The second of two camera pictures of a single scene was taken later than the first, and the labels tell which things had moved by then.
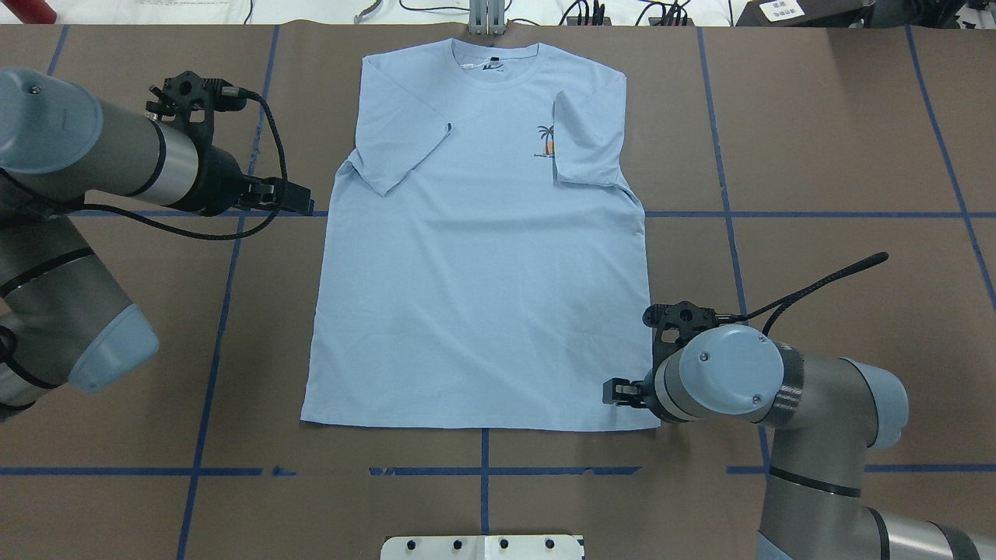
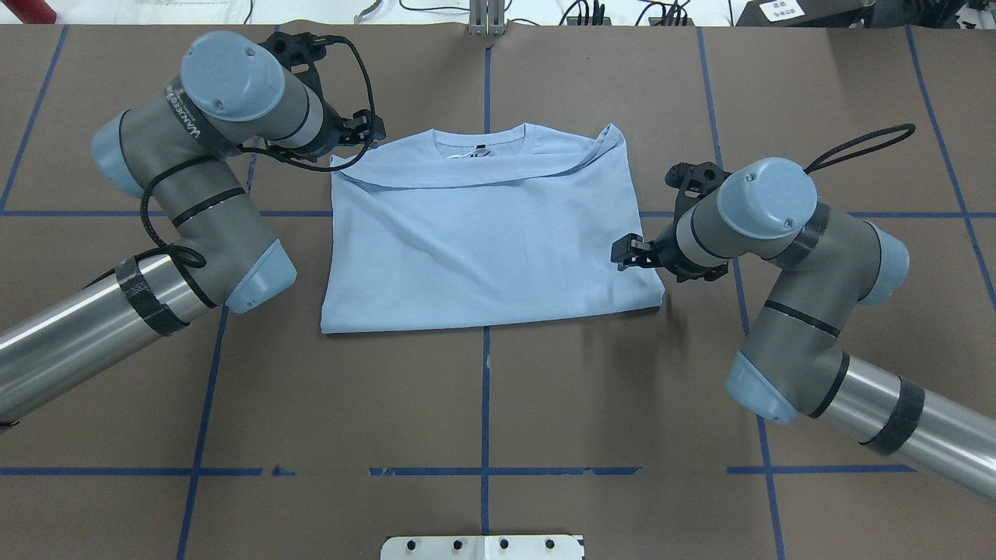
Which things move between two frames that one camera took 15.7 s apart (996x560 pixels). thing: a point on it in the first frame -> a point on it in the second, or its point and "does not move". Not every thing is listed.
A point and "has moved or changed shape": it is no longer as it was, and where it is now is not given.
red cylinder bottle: (32, 12) does not move
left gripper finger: (297, 201) -> (364, 136)
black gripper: (675, 323) -> (694, 182)
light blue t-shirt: (485, 260) has moved or changed shape
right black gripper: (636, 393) -> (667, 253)
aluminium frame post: (487, 17) does not move
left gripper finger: (273, 190) -> (361, 120)
